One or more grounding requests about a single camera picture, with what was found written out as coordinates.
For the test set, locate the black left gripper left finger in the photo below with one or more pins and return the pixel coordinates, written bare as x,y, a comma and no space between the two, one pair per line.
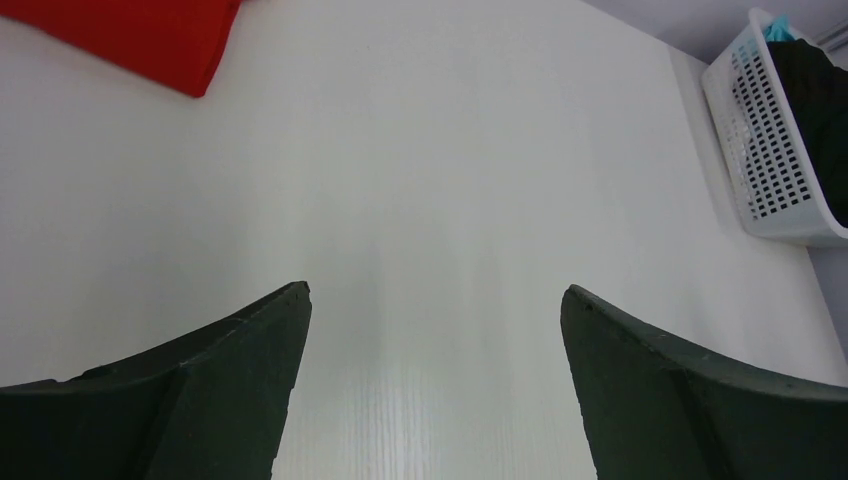
210,404

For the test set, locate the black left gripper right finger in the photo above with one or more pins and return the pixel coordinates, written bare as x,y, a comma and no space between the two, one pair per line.
657,406

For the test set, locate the black t shirt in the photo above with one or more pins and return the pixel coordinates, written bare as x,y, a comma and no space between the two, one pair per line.
817,93

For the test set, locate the white plastic laundry basket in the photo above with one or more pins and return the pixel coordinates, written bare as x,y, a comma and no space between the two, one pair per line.
776,192

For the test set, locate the folded red t shirt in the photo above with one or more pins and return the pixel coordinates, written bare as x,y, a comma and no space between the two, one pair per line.
178,44

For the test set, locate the light blue t shirt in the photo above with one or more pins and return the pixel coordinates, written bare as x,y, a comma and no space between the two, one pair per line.
779,31

